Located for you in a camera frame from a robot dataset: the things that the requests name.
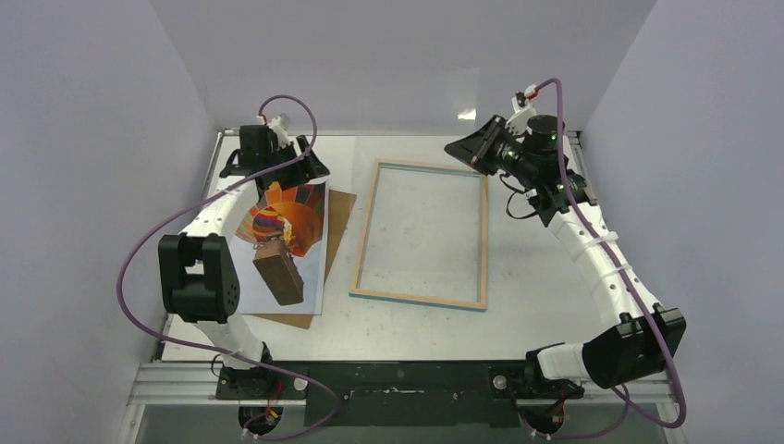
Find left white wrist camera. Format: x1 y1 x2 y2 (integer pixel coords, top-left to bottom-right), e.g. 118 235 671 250
266 114 292 146

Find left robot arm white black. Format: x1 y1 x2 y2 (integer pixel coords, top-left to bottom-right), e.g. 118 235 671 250
158 123 330 399

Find brown cardboard backing board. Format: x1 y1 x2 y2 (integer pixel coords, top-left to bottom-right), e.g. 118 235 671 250
256 190 357 329

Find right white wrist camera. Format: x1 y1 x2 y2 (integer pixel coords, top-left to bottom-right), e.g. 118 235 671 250
506 84 538 136

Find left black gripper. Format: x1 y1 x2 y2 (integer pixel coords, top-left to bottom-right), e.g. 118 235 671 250
265 137 329 191

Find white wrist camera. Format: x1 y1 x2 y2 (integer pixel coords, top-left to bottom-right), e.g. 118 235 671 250
506 84 538 136
266 114 292 146

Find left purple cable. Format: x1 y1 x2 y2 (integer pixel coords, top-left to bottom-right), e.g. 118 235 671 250
116 93 340 442

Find hot air balloon photo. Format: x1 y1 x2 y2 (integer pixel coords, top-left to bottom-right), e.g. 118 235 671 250
229 179 329 315

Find aluminium rail front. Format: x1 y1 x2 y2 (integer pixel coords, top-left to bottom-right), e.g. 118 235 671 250
129 362 675 405

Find clear glass pane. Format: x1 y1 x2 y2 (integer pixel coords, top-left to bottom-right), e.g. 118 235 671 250
351 67 480 189

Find blue wooden picture frame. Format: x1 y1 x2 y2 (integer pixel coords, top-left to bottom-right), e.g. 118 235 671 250
349 159 489 312

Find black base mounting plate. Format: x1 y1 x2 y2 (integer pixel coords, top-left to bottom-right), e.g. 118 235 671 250
214 360 584 433

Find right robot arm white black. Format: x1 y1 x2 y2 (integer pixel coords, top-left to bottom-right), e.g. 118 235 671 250
444 115 686 397

